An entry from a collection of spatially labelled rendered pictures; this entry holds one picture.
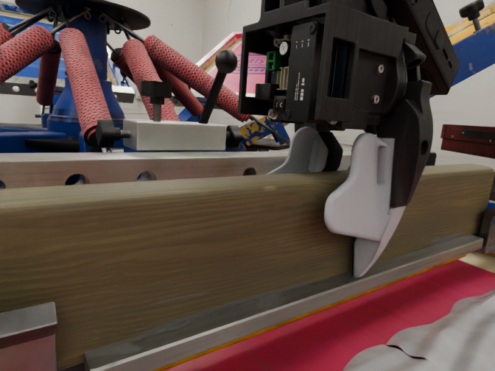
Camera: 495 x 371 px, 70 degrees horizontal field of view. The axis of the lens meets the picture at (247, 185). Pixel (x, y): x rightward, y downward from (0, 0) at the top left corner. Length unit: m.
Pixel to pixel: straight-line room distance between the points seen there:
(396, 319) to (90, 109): 0.52
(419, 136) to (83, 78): 0.58
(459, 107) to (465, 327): 2.16
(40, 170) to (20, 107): 3.91
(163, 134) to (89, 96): 0.23
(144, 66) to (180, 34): 3.98
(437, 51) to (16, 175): 0.35
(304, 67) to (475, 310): 0.23
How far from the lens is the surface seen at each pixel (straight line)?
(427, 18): 0.26
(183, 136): 0.46
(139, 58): 0.80
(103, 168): 0.38
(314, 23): 0.19
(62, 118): 0.94
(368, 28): 0.20
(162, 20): 4.69
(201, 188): 0.17
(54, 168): 0.37
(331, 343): 0.25
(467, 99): 2.41
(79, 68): 0.72
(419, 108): 0.22
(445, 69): 0.29
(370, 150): 0.21
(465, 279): 0.40
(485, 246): 0.41
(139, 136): 0.44
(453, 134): 1.37
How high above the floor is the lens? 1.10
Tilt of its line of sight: 12 degrees down
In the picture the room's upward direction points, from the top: 4 degrees clockwise
